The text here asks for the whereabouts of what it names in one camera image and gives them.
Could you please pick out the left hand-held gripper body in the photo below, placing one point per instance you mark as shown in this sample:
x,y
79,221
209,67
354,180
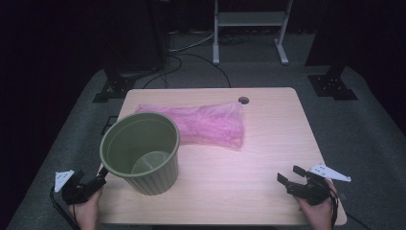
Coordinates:
x,y
76,190

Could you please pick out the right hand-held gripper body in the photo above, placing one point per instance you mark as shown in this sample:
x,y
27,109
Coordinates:
x,y
314,188

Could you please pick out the green plastic trash bin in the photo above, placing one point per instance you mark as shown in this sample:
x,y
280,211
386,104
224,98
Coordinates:
x,y
143,140

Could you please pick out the pink plastic bag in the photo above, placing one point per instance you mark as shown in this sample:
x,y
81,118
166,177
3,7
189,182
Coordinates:
x,y
210,123

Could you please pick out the person's left hand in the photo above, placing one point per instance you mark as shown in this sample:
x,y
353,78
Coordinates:
x,y
86,212

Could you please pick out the person's right hand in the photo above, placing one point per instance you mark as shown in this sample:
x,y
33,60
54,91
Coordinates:
x,y
316,214

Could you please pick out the black stand base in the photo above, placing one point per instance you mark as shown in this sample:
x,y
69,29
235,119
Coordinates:
x,y
115,86
332,84

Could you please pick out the white metal stand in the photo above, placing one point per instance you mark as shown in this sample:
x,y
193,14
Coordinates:
x,y
252,19

